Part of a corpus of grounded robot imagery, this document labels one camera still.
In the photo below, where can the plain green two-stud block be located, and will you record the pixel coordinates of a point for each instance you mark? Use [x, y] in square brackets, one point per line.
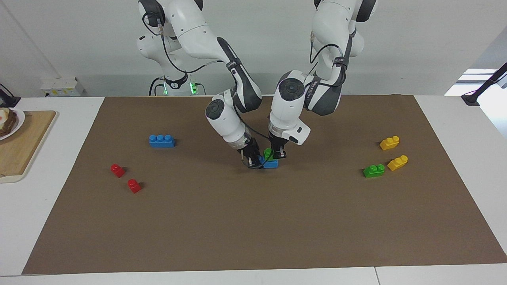
[268, 152]

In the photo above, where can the yellow two-stud toy block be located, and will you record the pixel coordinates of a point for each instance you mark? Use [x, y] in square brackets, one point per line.
[389, 143]
[397, 162]

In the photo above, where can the wooden cutting board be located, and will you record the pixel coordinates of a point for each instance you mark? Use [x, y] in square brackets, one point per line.
[23, 150]

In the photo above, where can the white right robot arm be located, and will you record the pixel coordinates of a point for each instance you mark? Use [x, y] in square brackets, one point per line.
[225, 118]

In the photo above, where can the white plate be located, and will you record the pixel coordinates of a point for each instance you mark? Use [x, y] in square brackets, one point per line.
[20, 118]

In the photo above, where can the blue three-stud toy block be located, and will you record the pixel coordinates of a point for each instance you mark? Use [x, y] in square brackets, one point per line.
[162, 141]
[271, 164]

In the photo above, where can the red single-stud toy block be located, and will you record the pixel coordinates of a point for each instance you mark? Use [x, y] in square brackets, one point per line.
[117, 170]
[134, 185]

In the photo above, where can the green block with white stickers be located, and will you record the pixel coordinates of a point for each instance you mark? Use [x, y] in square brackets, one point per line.
[374, 170]

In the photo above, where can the toasted bread with egg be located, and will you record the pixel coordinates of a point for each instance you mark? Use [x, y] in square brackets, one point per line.
[7, 122]

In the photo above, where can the brown paper table mat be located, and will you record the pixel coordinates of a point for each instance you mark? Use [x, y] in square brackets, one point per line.
[253, 217]

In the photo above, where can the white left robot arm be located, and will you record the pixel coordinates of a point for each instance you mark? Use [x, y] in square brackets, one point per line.
[287, 113]

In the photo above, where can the white power socket box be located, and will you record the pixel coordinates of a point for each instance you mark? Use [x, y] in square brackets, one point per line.
[59, 87]

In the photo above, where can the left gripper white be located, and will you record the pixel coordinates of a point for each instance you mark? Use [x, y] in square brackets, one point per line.
[301, 132]

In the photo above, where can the black clamp device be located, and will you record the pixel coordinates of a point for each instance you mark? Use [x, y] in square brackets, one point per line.
[6, 97]

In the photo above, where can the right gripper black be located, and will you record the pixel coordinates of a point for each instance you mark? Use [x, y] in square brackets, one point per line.
[247, 147]

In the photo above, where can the black mounting stand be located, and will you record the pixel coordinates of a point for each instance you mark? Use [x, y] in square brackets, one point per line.
[470, 99]

